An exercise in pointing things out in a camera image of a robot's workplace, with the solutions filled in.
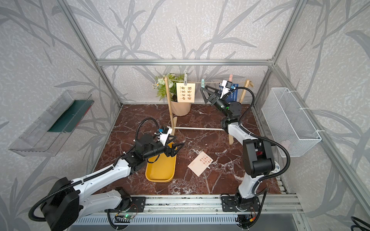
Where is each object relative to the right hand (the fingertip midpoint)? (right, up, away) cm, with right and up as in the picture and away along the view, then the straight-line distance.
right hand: (202, 89), depth 73 cm
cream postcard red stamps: (-1, -44, +16) cm, 47 cm away
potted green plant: (-16, -9, +31) cm, 36 cm away
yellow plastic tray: (-22, -46, +10) cm, 52 cm away
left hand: (-12, -28, +2) cm, 30 cm away
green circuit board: (-40, -66, -1) cm, 78 cm away
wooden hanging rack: (-19, -17, +26) cm, 36 cm away
